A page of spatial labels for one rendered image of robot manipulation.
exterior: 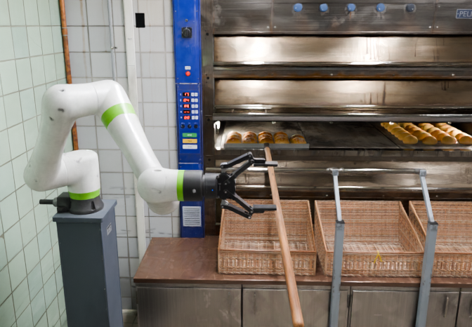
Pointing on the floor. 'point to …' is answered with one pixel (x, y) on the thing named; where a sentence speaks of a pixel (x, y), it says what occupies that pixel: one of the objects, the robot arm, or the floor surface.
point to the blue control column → (189, 45)
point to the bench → (279, 294)
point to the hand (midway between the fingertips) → (272, 186)
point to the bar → (343, 232)
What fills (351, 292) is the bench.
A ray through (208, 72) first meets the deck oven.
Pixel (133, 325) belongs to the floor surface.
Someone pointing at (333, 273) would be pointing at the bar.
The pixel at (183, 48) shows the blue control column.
